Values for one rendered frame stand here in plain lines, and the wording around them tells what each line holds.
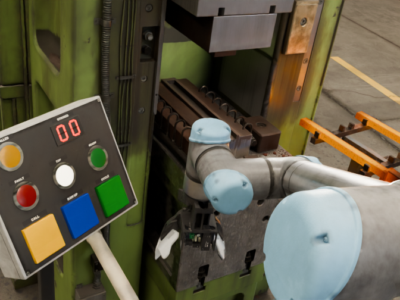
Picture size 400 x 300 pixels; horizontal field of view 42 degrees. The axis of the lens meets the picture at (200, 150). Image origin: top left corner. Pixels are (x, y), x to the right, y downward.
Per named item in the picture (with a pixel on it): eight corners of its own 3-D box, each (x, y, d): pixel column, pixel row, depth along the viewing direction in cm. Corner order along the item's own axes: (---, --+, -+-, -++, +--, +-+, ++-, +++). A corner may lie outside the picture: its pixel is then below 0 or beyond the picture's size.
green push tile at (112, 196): (130, 203, 123) (119, 174, 121) (108, 217, 117) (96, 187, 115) (125, 203, 124) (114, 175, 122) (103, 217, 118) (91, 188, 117)
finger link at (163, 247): (146, 268, 108) (175, 241, 105) (145, 249, 113) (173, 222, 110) (158, 274, 110) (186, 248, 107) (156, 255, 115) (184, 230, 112)
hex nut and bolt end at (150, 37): (153, 56, 141) (155, 32, 138) (144, 57, 140) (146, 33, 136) (149, 53, 143) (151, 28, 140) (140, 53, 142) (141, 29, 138)
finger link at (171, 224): (155, 237, 110) (183, 211, 107) (155, 232, 111) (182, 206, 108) (171, 247, 112) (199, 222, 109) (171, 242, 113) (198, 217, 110)
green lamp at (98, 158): (109, 167, 118) (110, 151, 116) (90, 171, 116) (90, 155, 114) (105, 160, 121) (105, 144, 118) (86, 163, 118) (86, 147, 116)
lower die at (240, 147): (247, 155, 160) (253, 131, 156) (192, 167, 151) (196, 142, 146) (184, 97, 190) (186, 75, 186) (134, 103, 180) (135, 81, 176)
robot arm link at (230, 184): (278, 178, 86) (255, 144, 95) (214, 182, 83) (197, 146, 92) (269, 215, 90) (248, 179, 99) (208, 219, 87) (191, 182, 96)
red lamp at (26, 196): (40, 206, 104) (39, 188, 101) (16, 211, 101) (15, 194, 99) (36, 197, 106) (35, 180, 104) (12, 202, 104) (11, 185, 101)
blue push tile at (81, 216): (100, 223, 115) (88, 192, 114) (75, 239, 110) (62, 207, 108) (95, 223, 117) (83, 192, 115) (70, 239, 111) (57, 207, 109)
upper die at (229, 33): (270, 47, 142) (277, 13, 137) (208, 53, 132) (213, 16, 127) (195, 1, 172) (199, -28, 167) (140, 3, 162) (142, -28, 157)
